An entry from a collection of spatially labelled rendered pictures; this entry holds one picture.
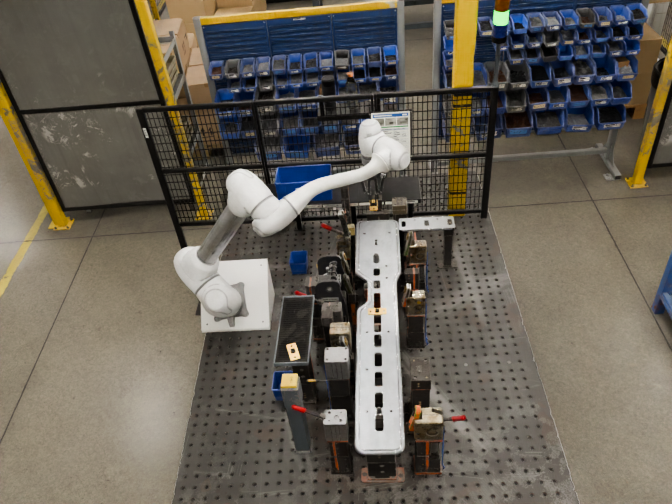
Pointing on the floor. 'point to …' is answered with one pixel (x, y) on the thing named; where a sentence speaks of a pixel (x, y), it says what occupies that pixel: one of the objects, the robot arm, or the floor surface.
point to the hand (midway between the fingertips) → (373, 198)
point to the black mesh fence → (330, 148)
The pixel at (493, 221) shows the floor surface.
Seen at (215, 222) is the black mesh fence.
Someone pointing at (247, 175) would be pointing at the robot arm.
